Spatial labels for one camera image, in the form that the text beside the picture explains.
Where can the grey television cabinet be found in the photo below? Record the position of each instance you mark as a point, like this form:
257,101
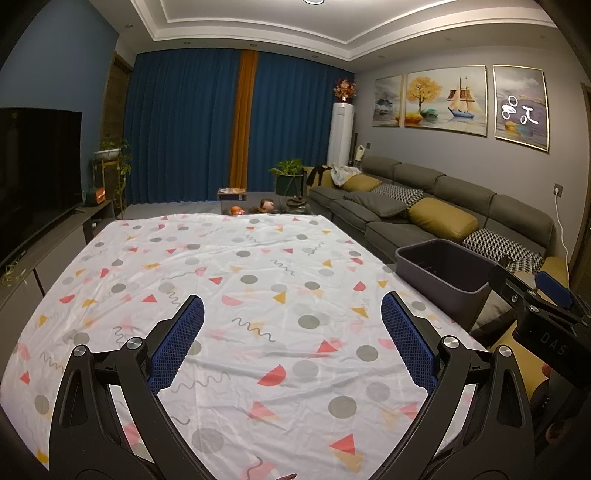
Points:
60,244

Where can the grey sofa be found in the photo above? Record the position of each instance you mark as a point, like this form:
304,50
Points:
461,189

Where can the grey plastic bin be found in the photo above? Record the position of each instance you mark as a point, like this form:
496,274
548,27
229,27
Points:
429,286

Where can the dark tea tray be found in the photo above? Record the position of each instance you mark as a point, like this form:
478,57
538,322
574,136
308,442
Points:
296,202

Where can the orange curtain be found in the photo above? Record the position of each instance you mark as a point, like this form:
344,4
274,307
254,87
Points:
242,120

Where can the colourful topped box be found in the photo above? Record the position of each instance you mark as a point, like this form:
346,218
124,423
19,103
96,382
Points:
232,194

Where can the potted plant in dark pot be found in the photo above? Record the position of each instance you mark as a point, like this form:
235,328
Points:
286,170

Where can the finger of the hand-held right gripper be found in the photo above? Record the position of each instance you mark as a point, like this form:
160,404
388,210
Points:
556,286
508,286

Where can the small yellow pillow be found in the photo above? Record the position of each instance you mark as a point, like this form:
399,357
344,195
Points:
362,183

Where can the small orange toy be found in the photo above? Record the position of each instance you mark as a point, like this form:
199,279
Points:
237,211

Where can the small orange speaker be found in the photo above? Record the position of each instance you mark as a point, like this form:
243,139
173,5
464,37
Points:
95,197

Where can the black white patterned pillow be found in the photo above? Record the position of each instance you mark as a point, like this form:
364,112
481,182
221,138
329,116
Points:
494,244
401,194

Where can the dark coffee table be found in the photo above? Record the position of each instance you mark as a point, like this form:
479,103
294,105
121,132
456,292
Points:
318,210

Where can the white jug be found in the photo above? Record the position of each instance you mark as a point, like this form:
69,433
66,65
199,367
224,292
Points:
359,153

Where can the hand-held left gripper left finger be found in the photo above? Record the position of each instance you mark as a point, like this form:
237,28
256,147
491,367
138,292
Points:
178,344

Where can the orange artificial flowers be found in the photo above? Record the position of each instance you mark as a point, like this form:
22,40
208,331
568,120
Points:
345,90

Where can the white standing air conditioner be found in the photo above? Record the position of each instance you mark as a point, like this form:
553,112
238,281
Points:
340,134

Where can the large yellow pillow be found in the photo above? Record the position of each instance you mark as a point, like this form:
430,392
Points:
443,218

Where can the yellow cushion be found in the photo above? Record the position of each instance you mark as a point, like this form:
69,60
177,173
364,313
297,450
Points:
512,355

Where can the person's right hand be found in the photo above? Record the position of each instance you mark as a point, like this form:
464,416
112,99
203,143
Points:
547,369

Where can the white cloth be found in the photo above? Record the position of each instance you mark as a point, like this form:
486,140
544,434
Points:
345,174

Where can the grey pillow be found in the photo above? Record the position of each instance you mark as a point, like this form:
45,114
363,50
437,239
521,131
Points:
376,205

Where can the blue curtain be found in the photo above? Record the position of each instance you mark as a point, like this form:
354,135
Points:
295,120
184,129

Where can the yellow green ribbon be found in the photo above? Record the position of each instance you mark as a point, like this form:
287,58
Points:
10,272

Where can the black flat television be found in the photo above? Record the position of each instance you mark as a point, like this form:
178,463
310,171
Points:
37,184

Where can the trailing plant on stand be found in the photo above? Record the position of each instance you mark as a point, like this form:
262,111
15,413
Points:
111,151

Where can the white patterned tablecloth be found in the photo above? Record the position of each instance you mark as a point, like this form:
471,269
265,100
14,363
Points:
258,277

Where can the small grey framed painting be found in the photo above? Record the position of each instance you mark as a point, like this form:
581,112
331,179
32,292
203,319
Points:
388,101

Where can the black cloth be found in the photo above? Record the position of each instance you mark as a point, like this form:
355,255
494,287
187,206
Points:
317,176

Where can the tree and ship painting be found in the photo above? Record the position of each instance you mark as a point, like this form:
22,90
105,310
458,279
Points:
445,101

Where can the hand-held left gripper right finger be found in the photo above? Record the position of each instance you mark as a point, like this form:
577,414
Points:
408,344

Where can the brown doll head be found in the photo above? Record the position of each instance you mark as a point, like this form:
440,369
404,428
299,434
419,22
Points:
268,206

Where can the brown wooden panel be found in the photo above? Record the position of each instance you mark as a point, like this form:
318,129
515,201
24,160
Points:
115,92

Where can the grey cushion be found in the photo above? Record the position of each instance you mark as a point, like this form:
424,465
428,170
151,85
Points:
494,314

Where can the framed painting with glare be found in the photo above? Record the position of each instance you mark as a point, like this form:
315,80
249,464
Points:
521,108

